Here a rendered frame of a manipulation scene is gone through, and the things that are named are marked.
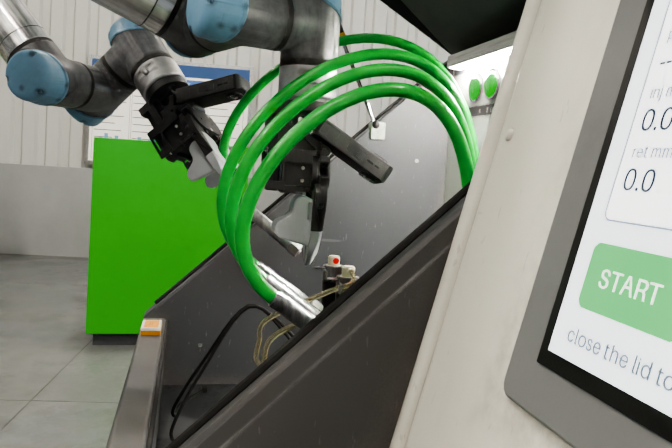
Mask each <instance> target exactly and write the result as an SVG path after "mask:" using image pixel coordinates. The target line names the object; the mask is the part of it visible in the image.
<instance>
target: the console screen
mask: <svg viewBox="0 0 672 448"><path fill-rule="evenodd" d="M504 392H505V395H506V396H507V397H508V398H509V399H510V400H512V401H513V402H514V403H516V404H517V405H518V406H519V407H521V408H522V409H523V410H525V411H526V412H527V413H529V414H530V415H531V416H532V417H534V418H535V419H536V420H538V421H539V422H540V423H542V424H543V425H544V426H545V427H547V428H548V429H549V430H551V431H552V432H553V433H555V434H556V435H557V436H558V437H560V438H561V439H562V440H564V441H565V442H566V443H567V444H569V445H570V446H571V447H573V448H672V0H620V3H619V6H618V9H617V12H616V16H615V19H614V22H613V26H612V29H611V32H610V35H609V39H608V42H607V45H606V48H605V52H604V55H603V58H602V61H601V65H600V68H599V71H598V75H597V78H596V81H595V84H594V88H593V91H592V94H591V97H590V101H589V104H588V107H587V110H586V114H585V117H584V120H583V124H582V127H581V130H580V133H579V137H578V140H577V143H576V146H575V150H574V153H573V156H572V159H571V163H570V166H569V169H568V173H567V176H566V179H565V182H564V186H563V189H562V192H561V195H560V199H559V202H558V205H557V209H556V212H555V215H554V218H553V222H552V225H551V228H550V231H549V235H548V238H547V241H546V244H545V248H544V251H543V254H542V258H541V261H540V264H539V267H538V271H537V274H536V277H535V280H534V284H533V287H532V290H531V293H530V297H529V300H528V303H527V307H526V310H525V313H524V316H523V320H522V323H521V326H520V329H519V333H518V336H517V339H516V342H515V346H514V349H513V352H512V356H511V359H510V362H509V365H508V369H507V372H506V375H505V379H504Z"/></svg>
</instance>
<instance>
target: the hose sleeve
mask: <svg viewBox="0 0 672 448"><path fill-rule="evenodd" d="M252 221H253V222H254V223H256V225H258V226H259V227H260V228H261V229H263V230H264V231H265V232H266V233H267V234H269V235H270V236H271V237H272V238H273V239H275V241H276V242H278V243H279V244H280V245H282V246H283V247H284V248H285V249H287V248H288V247H289V246H290V245H291V243H292V241H288V240H285V239H282V238H280V237H278V236H277V235H276V234H275V233H274V232H273V230H272V221H271V220H270V219H269V218H267V217H266V216H265V215H264V214H263V213H261V211H259V210H258V209H257V208H255V210H254V214H253V217H252Z"/></svg>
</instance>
